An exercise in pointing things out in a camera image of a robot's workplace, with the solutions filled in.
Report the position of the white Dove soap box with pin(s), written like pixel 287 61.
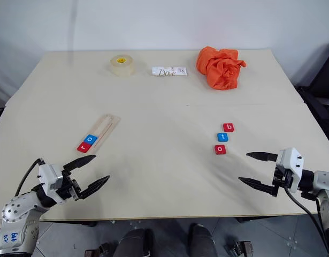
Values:
pixel 169 71

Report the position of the blue letter tile o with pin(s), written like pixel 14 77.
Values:
pixel 90 139

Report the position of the red letter tile r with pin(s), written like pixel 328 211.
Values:
pixel 84 147

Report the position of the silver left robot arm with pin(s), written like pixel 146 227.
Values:
pixel 17 211

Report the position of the red letter tile o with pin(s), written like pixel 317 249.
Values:
pixel 221 149

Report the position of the red letter tile b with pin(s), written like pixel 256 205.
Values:
pixel 229 127

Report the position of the crumpled orange cloth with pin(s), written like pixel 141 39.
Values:
pixel 220 68

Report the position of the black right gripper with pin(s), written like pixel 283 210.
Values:
pixel 283 179

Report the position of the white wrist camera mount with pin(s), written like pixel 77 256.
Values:
pixel 290 160
pixel 49 176

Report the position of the clear tape roll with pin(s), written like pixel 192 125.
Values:
pixel 122 66

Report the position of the dark grey rounded shape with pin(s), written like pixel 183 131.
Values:
pixel 136 242
pixel 203 241

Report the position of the wooden letter tray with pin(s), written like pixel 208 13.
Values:
pixel 108 124

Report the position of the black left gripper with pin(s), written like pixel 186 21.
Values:
pixel 69 187

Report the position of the blue letter tile t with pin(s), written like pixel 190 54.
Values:
pixel 222 137

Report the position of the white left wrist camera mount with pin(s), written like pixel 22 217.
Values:
pixel 49 176

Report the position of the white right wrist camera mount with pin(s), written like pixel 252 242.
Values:
pixel 290 160

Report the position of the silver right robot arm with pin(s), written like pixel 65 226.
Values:
pixel 324 180

